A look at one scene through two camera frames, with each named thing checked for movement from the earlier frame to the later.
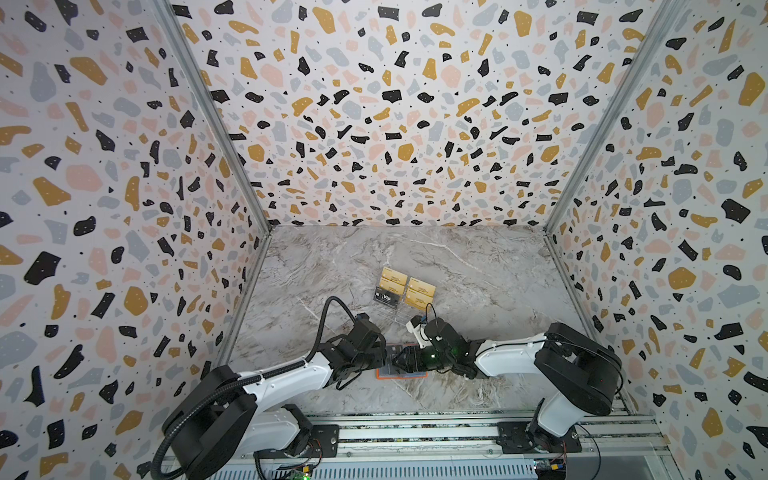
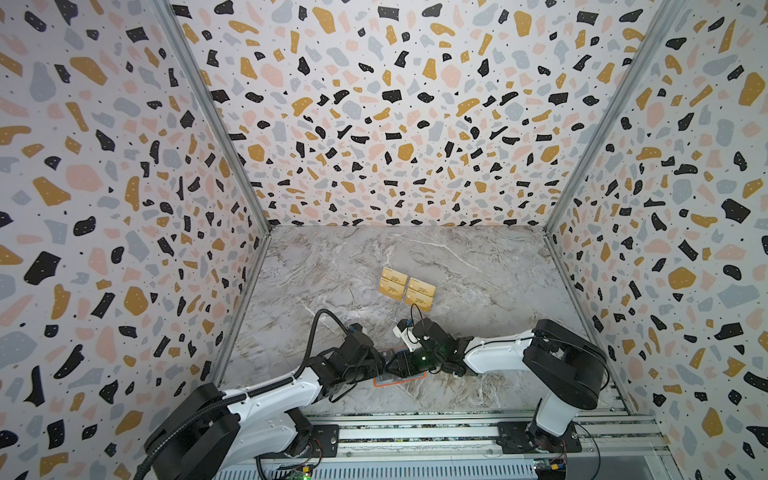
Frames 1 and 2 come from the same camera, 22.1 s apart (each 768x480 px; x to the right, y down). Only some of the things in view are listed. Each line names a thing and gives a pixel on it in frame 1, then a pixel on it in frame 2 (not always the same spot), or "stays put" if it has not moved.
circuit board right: x=550 y=469 stays put
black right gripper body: x=424 y=355 stays put
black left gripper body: x=375 y=359 → x=372 y=368
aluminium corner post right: x=669 y=18 stays put
